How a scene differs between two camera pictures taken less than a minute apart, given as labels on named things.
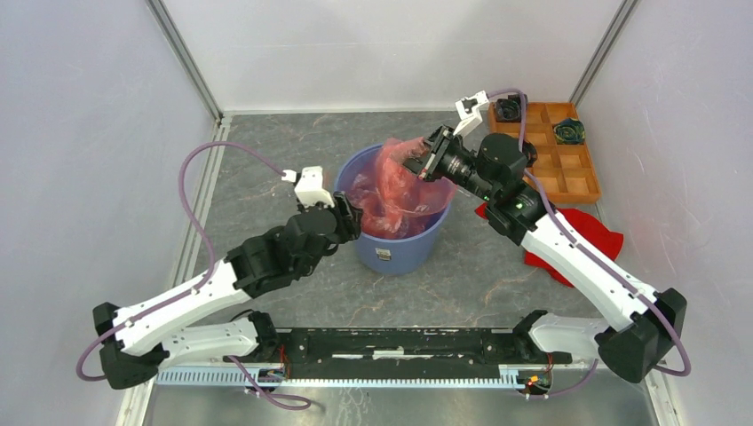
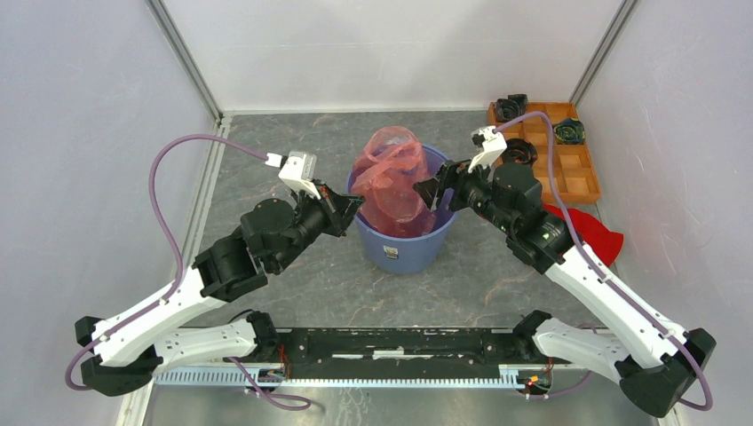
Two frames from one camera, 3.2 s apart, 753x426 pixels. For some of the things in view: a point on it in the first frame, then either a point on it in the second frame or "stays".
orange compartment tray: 565,169 stays
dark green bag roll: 569,130 stays
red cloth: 609,242 stays
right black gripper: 440,141 → 454,175
